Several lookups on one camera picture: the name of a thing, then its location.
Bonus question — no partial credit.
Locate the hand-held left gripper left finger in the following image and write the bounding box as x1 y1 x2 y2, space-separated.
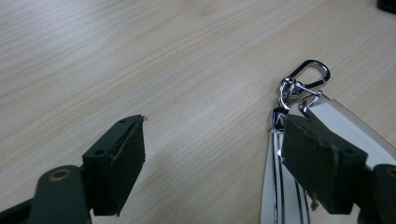
82 114 148 217

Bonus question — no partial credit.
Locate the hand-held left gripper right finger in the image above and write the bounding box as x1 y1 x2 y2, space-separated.
281 113 369 216

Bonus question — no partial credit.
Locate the silver keychain with clasp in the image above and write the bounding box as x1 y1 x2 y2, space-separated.
260 59 396 224

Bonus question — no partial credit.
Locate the black wallet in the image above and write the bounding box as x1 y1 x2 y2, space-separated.
377 0 396 15

